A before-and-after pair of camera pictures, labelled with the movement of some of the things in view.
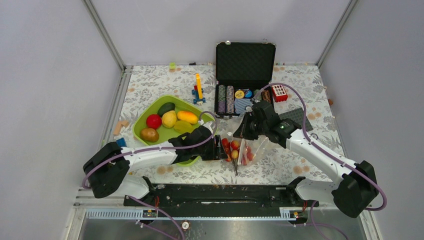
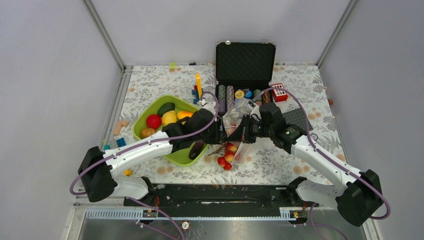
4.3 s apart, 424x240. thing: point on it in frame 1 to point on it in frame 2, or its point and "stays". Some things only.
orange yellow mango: (187, 116) stays
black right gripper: (243, 131) stays
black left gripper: (216, 152) to (219, 136)
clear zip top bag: (251, 151) to (231, 118)
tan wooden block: (117, 129) stays
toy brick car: (198, 91) stays
